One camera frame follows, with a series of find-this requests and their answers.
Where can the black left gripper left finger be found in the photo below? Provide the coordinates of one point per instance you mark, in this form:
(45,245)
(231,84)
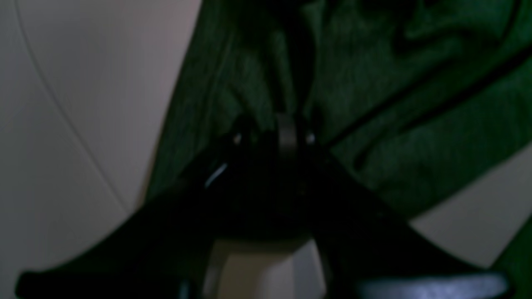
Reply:
(162,250)

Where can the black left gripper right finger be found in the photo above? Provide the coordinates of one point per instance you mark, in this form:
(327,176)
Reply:
(367,250)

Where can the dark green t-shirt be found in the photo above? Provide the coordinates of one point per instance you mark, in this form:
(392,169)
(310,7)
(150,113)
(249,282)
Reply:
(416,98)

